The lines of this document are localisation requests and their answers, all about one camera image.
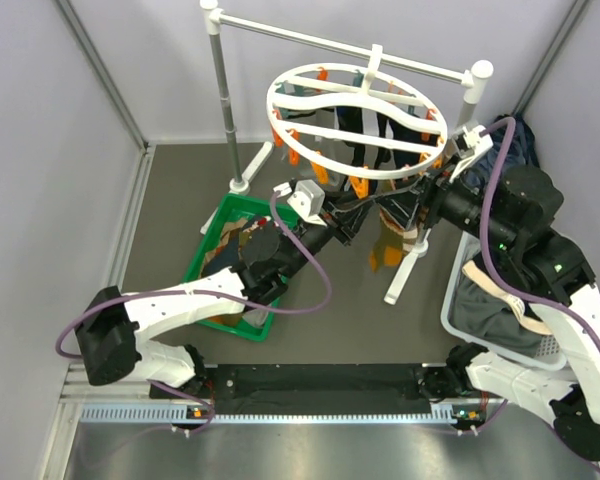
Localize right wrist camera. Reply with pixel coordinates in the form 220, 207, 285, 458
448, 120, 493, 183

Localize white drying rack stand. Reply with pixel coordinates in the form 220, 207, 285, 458
199, 0, 495, 305

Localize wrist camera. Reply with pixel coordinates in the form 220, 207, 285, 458
273, 179, 326, 226
448, 120, 493, 183

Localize white laundry basket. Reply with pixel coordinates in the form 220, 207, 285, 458
440, 233, 567, 371

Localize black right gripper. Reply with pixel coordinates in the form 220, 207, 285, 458
374, 151, 517, 253

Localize dark navy hanging socks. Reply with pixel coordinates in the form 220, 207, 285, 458
334, 104, 431, 171

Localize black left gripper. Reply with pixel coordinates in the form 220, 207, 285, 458
279, 188, 376, 280

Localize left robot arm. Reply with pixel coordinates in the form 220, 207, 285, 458
68, 194, 371, 397

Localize white round sock hanger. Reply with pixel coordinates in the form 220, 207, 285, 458
266, 44, 449, 181

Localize blue clothes pile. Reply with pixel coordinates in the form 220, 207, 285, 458
464, 114, 540, 190

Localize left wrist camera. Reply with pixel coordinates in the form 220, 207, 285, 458
273, 179, 326, 226

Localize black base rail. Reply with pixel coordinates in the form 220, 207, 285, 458
199, 364, 451, 416

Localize green plastic bin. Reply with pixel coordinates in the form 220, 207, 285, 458
184, 194, 274, 342

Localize olive green striped sock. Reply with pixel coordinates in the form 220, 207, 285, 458
369, 210, 419, 272

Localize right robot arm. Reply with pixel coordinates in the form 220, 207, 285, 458
376, 165, 600, 462

